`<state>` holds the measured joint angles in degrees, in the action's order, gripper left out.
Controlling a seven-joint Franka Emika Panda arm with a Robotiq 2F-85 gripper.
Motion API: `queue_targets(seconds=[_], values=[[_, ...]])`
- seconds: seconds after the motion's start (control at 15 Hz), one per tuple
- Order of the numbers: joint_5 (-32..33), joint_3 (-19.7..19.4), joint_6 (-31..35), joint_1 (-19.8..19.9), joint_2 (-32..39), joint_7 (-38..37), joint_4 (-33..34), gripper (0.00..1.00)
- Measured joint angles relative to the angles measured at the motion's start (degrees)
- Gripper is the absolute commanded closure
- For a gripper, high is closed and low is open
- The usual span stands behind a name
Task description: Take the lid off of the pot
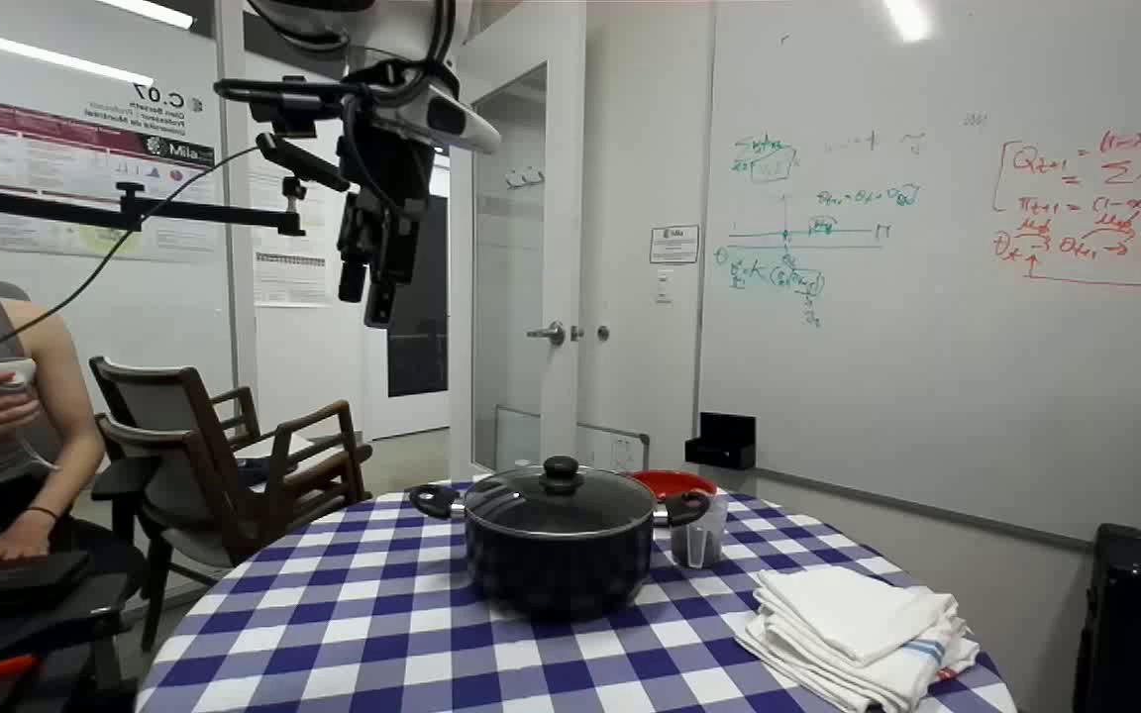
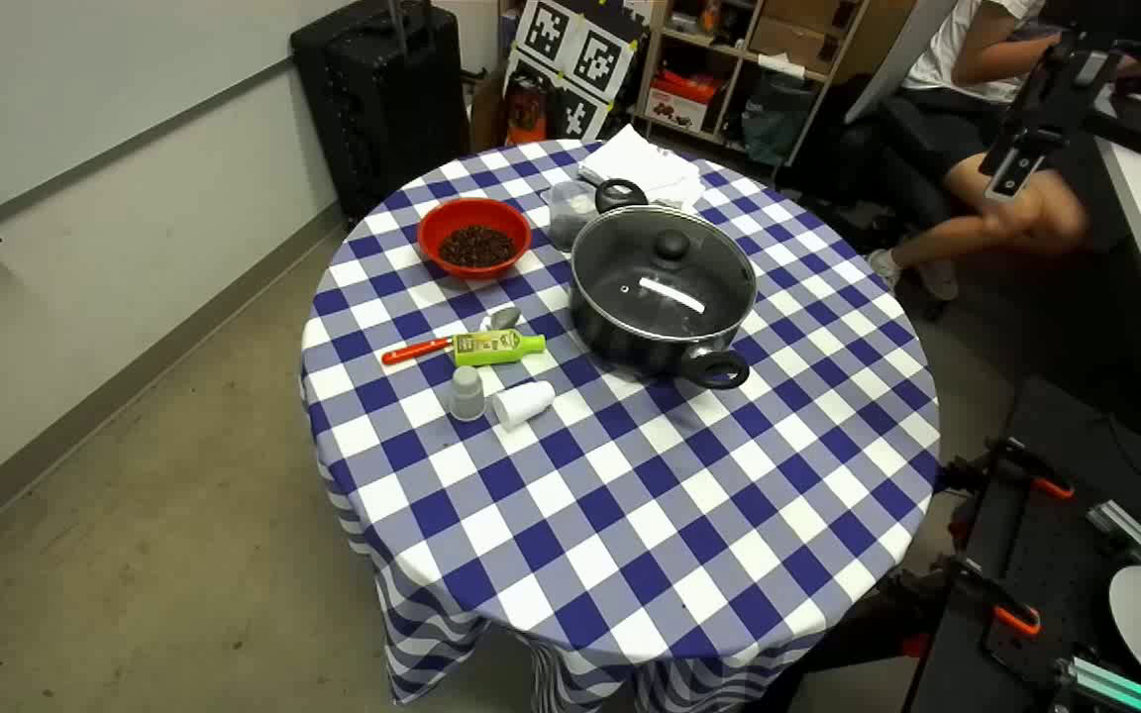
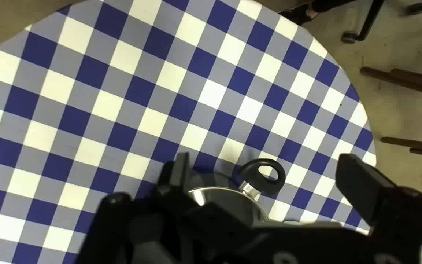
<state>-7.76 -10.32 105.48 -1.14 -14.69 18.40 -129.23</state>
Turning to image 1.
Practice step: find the blue white checkered tablecloth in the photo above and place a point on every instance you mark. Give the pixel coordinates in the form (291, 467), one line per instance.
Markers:
(371, 613)

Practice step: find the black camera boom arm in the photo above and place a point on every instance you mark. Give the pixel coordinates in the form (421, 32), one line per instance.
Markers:
(132, 211)

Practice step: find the white board with writing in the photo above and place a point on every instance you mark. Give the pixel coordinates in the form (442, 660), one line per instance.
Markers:
(924, 250)

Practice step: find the red bowl with beans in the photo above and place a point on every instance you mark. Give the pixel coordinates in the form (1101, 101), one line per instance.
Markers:
(676, 487)

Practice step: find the black whiteboard eraser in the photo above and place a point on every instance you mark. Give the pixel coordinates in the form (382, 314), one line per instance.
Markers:
(722, 440)

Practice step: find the glass pot lid black knob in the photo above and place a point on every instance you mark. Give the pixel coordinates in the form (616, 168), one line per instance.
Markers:
(558, 501)

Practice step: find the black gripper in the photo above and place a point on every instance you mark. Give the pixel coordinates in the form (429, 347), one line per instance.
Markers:
(382, 220)

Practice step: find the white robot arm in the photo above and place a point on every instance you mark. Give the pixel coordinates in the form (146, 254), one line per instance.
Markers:
(382, 55)

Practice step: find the black tool cart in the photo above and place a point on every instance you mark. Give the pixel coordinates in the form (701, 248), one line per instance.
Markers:
(59, 635)

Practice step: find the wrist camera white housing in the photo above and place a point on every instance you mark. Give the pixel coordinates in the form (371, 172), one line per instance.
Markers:
(442, 121)

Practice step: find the black cooking pot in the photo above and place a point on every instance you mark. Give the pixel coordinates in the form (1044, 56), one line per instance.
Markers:
(558, 578)

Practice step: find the folded white towels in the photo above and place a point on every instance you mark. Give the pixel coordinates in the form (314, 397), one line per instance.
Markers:
(861, 645)

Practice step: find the white door with handle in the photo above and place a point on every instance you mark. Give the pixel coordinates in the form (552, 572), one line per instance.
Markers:
(575, 248)

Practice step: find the wooden armchair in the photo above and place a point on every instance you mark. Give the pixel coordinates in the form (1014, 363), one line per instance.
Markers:
(208, 481)

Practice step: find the clear glass cup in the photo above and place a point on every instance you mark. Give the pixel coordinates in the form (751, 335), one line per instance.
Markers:
(703, 541)

